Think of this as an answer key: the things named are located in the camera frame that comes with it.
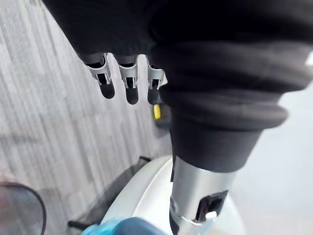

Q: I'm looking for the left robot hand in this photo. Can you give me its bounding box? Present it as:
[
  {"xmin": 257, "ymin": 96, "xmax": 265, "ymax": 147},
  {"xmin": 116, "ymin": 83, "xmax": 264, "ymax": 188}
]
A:
[{"xmin": 41, "ymin": 0, "xmax": 313, "ymax": 235}]

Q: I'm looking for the yellow and black object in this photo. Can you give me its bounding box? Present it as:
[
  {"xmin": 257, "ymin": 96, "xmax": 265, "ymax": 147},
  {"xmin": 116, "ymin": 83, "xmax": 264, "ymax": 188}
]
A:
[{"xmin": 152, "ymin": 103, "xmax": 171, "ymax": 128}]

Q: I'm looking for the teal blue object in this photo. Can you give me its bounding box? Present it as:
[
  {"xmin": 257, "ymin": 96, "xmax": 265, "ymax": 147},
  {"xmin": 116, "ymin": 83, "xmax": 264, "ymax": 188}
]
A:
[{"xmin": 83, "ymin": 216, "xmax": 172, "ymax": 235}]

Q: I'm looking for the round dark-rimmed object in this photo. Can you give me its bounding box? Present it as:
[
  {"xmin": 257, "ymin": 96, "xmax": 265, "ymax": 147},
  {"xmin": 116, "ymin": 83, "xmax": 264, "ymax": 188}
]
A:
[{"xmin": 0, "ymin": 182, "xmax": 47, "ymax": 235}]

